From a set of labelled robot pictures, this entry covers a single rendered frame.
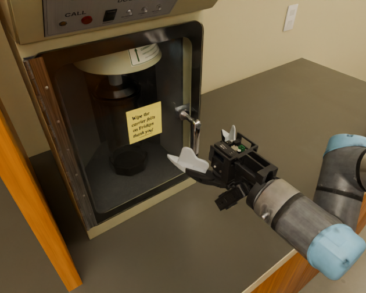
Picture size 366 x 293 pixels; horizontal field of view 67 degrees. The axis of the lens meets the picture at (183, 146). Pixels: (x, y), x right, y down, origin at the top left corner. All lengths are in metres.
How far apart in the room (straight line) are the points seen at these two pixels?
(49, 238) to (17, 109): 0.52
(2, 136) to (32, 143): 0.64
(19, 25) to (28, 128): 0.64
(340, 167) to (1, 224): 0.77
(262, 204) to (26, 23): 0.40
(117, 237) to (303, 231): 0.44
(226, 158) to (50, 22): 0.32
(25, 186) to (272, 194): 0.36
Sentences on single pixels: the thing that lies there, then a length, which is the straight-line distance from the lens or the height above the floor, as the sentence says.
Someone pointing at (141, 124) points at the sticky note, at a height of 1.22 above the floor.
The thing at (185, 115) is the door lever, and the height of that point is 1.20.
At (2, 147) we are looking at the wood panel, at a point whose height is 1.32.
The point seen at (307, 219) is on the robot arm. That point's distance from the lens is 0.45.
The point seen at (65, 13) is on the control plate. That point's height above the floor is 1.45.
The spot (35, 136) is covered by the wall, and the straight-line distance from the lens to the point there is 1.02.
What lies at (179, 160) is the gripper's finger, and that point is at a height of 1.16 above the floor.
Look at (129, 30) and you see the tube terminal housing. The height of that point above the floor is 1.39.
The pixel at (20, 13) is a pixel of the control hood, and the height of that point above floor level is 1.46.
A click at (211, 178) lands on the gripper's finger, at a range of 0.53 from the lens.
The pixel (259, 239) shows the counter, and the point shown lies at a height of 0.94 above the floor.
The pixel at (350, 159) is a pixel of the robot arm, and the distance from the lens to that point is 0.54.
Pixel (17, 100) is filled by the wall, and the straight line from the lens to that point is 0.96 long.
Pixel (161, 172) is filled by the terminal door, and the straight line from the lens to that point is 0.68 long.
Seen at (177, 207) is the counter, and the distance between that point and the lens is 0.76.
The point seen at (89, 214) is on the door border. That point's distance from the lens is 0.65.
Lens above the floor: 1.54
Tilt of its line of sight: 40 degrees down
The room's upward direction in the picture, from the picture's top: straight up
